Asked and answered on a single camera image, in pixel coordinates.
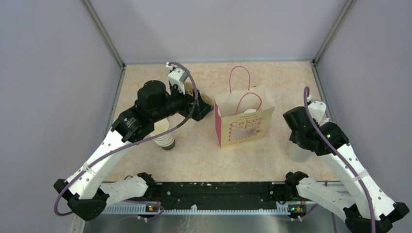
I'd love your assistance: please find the pink paper gift bag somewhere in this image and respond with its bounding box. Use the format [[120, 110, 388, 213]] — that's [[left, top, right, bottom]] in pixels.
[[214, 66, 275, 148]]

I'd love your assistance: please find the white plastic cup lid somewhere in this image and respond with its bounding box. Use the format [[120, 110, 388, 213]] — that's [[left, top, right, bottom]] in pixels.
[[243, 109, 257, 114]]

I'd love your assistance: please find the stack of paper cups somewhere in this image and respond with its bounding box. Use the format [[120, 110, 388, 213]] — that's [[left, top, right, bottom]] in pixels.
[[150, 118, 175, 151]]

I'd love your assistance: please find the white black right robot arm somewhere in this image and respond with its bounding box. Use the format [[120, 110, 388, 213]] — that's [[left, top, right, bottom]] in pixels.
[[283, 100, 410, 233]]

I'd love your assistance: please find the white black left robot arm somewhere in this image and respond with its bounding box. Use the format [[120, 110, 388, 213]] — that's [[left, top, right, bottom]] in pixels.
[[54, 80, 213, 221]]

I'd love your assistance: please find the brown cardboard cup carrier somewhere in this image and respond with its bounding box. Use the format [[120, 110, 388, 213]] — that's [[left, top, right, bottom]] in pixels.
[[183, 82, 214, 110]]

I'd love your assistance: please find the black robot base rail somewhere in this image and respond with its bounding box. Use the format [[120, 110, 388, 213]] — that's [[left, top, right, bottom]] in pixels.
[[125, 182, 318, 211]]

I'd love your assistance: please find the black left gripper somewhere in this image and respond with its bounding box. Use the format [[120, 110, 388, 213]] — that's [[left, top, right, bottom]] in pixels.
[[151, 82, 213, 122]]

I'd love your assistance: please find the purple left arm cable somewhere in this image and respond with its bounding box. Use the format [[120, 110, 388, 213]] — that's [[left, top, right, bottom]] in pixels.
[[53, 62, 199, 222]]

